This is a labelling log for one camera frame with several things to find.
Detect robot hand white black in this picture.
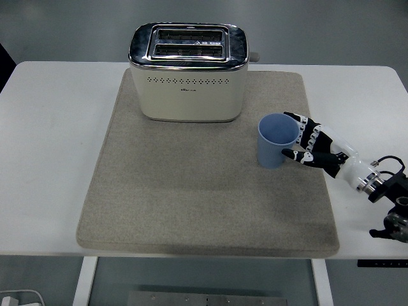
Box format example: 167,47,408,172
280,111,380,189

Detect blue plastic cup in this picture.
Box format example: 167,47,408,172
256,113,300,169

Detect black table control panel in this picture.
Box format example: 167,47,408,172
356,259,408,268

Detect white table leg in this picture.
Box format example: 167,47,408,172
72,256,99,306
310,258,335,306

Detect beige grey table mat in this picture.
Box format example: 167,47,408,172
75,68,340,258

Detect cream toaster with chrome top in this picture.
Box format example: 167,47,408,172
127,22,261,124

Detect grey metal plate with screws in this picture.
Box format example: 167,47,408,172
127,290,291,306

